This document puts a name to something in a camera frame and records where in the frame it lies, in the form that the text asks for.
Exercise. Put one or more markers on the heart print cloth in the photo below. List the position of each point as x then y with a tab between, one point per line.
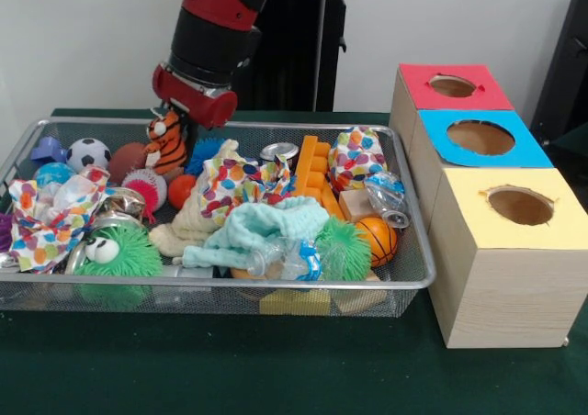
55	218

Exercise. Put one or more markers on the dark green tablecloth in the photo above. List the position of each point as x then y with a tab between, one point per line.
276	369

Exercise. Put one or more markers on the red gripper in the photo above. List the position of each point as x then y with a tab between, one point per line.
195	98

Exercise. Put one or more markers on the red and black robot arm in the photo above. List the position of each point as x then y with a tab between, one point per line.
216	20

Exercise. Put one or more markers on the light teal waffle cloth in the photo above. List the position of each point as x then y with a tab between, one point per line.
257	231

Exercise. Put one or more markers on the white colourful print cloth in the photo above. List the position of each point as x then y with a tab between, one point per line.
239	185

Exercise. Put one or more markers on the orange mini basketball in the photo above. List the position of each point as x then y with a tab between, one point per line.
378	239

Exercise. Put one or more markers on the black panel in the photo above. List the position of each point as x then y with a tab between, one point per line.
568	66

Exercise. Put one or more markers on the polka dot cloth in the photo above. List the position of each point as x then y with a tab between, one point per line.
356	156

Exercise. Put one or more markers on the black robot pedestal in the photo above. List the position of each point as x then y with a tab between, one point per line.
303	48

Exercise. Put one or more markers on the cream waffle cloth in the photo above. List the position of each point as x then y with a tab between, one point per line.
188	222

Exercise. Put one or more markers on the green spiky ball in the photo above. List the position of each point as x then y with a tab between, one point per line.
346	250

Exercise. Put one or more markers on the small soccer ball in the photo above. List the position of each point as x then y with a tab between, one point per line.
88	153

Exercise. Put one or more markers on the orange striped plush tiger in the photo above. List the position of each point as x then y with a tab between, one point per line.
167	144

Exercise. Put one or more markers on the green fuzzy monster toy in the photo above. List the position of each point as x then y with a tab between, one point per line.
124	254

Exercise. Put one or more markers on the orange toy block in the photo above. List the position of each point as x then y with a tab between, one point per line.
317	181

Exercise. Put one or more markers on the wooden box with three holes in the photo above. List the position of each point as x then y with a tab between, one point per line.
505	286

